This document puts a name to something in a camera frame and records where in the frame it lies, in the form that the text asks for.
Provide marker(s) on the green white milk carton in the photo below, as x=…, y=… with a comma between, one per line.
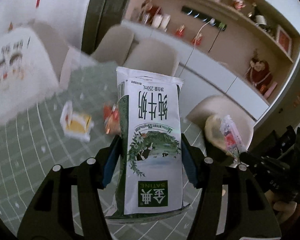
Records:
x=151, y=169

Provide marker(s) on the beige chair far left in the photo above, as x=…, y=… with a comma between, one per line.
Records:
x=115, y=45

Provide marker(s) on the red framed picture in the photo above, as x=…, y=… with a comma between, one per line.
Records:
x=283, y=39

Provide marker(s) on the red snack wrapper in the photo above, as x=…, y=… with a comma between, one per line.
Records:
x=111, y=119

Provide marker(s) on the red doll figurine left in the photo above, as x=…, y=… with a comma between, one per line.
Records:
x=180, y=31

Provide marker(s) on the black power strip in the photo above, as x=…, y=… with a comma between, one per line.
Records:
x=203, y=18

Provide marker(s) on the red doll figurine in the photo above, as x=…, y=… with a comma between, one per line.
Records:
x=180, y=31
x=196, y=41

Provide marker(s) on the red doll figurine right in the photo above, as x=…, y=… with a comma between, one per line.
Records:
x=196, y=41

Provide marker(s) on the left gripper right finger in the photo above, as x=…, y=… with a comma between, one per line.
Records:
x=187, y=152

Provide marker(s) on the beige chair near bin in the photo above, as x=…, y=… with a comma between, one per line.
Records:
x=223, y=106

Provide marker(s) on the beige chair middle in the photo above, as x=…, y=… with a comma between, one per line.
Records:
x=153, y=56

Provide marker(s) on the beige chair behind cover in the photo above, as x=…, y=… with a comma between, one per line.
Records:
x=54, y=44

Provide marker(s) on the white yellow paper box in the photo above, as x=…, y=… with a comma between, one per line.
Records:
x=75, y=125

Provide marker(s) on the green checkered tablecloth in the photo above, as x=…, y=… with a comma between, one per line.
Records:
x=34, y=141

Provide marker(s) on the wine bottle on shelf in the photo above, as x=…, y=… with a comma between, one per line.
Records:
x=256, y=16

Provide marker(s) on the white cup pair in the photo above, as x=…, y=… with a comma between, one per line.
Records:
x=161, y=21

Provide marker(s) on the large red doll decoration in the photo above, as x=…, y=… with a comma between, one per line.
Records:
x=258, y=73

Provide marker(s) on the pink candy wrapper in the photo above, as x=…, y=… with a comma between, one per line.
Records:
x=233, y=140

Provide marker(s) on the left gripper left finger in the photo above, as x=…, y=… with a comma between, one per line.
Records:
x=111, y=156

